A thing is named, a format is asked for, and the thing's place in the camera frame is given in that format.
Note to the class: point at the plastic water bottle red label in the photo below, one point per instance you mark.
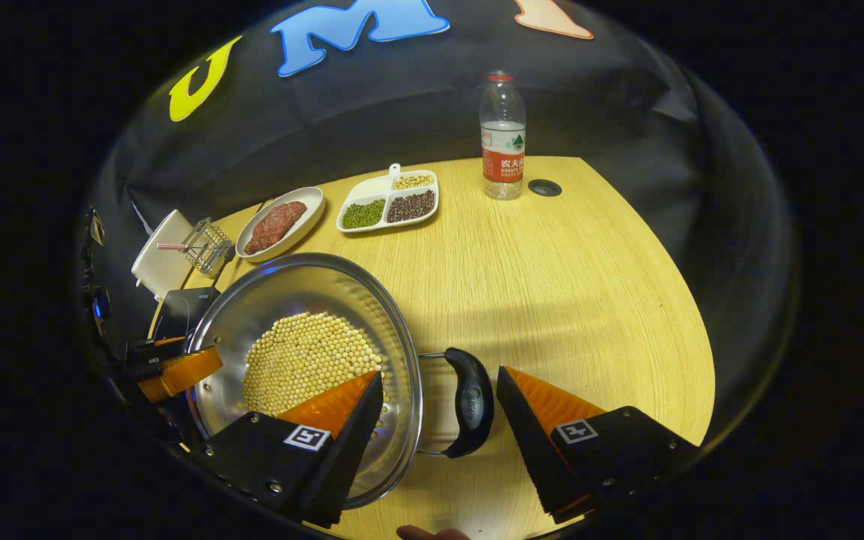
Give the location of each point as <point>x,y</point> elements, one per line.
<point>503,165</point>

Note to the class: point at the yellow beans portion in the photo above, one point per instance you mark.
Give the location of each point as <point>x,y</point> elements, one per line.
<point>413,181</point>

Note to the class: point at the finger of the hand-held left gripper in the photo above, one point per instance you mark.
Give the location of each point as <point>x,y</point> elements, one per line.
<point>154,349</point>
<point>177,373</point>

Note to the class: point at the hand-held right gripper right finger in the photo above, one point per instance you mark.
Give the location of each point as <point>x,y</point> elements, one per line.
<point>533,450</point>

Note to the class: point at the brown meat patty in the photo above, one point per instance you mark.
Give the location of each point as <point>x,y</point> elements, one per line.
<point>291,214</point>
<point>261,238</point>

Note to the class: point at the heap of soybeans in pot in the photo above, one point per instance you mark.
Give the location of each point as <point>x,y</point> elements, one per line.
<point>297,360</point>

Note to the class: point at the white oval plate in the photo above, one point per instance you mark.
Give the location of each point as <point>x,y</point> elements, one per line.
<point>313,204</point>

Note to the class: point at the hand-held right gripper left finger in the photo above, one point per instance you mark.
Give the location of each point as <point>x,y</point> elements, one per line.
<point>349,457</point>

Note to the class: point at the white toaster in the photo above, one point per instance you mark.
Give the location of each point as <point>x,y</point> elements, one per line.
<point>158,270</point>

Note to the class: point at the green mung beans portion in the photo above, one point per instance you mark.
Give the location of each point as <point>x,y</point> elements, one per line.
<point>363,214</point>

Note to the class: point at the dark red beans portion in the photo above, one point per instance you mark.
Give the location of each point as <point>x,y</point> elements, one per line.
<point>411,206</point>

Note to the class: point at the black induction cooktop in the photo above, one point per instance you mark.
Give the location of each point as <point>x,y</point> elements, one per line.
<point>177,311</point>

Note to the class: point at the white divided dish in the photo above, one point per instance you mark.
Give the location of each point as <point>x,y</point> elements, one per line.
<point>364,191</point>

